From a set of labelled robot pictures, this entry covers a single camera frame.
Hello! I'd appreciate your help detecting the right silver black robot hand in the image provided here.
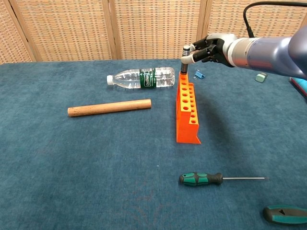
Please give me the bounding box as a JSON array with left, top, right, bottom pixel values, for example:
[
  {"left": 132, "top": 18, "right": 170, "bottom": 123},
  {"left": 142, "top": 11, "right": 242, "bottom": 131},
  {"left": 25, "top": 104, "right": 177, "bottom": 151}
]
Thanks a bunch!
[{"left": 181, "top": 33, "right": 238, "bottom": 68}]

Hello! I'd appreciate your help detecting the silver metal precision screwdriver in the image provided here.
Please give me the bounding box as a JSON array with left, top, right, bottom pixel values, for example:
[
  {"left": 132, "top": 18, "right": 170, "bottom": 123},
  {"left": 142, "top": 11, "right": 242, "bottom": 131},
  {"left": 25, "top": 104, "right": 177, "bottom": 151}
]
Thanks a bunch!
[{"left": 180, "top": 45, "right": 191, "bottom": 74}]

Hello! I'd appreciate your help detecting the orange tool holder rack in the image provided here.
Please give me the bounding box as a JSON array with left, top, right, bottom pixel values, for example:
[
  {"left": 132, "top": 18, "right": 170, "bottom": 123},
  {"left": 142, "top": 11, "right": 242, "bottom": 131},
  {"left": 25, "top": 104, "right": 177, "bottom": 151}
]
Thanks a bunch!
[{"left": 176, "top": 70, "right": 201, "bottom": 145}]

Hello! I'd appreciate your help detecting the slim green black screwdriver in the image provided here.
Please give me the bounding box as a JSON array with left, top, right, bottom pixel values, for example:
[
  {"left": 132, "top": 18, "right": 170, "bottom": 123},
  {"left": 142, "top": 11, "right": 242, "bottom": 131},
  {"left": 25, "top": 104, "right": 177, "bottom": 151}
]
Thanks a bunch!
[{"left": 178, "top": 172, "right": 270, "bottom": 187}]

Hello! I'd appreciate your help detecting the large teal black screwdriver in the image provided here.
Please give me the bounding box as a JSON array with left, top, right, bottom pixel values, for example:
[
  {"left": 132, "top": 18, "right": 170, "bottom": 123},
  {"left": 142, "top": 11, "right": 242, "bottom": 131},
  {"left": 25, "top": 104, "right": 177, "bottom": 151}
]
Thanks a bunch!
[{"left": 262, "top": 205, "right": 307, "bottom": 225}]

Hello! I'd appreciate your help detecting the small green eraser block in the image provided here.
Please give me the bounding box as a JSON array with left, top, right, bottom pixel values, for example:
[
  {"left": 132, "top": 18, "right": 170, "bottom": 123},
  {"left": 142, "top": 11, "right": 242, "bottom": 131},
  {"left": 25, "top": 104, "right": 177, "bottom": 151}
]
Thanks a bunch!
[{"left": 254, "top": 72, "right": 268, "bottom": 83}]

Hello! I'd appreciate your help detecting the light blue cylindrical tube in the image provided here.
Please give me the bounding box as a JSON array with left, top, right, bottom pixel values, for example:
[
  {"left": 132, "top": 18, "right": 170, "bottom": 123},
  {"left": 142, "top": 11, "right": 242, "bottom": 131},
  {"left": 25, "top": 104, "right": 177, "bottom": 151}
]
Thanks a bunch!
[{"left": 289, "top": 76, "right": 307, "bottom": 98}]

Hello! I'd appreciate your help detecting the clear plastic water bottle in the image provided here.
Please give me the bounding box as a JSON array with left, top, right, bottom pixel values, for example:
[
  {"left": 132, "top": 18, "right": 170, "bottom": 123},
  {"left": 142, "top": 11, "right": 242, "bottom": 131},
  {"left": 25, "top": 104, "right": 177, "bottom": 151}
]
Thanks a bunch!
[{"left": 106, "top": 67, "right": 176, "bottom": 90}]

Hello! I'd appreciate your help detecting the wooden dowel rod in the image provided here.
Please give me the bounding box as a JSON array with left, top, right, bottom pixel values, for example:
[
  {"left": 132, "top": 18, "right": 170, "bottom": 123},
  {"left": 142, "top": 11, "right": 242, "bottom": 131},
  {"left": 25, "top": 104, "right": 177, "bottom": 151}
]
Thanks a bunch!
[{"left": 67, "top": 99, "right": 152, "bottom": 117}]

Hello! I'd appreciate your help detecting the blue felt table mat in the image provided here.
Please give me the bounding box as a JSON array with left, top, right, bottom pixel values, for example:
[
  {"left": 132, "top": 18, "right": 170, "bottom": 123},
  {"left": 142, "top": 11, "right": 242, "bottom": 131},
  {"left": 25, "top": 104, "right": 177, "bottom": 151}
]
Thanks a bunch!
[{"left": 0, "top": 56, "right": 307, "bottom": 230}]

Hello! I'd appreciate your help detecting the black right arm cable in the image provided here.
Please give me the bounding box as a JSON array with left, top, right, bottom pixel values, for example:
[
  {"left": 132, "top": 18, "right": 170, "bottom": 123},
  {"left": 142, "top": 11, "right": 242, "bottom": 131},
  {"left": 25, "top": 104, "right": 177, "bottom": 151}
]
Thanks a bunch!
[{"left": 242, "top": 1, "right": 307, "bottom": 38}]

